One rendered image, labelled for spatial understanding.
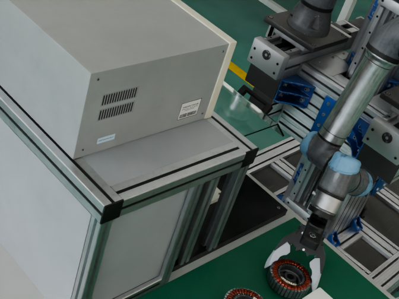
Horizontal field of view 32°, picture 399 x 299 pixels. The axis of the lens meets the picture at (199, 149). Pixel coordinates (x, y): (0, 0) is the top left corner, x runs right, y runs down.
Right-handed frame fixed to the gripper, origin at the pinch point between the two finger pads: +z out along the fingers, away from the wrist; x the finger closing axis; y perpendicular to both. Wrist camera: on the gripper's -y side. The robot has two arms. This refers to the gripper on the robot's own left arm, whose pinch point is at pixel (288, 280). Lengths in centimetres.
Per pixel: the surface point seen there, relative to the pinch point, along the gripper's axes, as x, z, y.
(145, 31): 49, -41, -40
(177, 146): 34, -22, -33
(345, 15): 34, -111, 264
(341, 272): -12.0, -6.0, 12.8
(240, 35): 93, -74, 282
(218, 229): 20.9, -5.0, -7.8
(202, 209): 24.9, -10.1, -21.4
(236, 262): 14.0, 1.9, -1.0
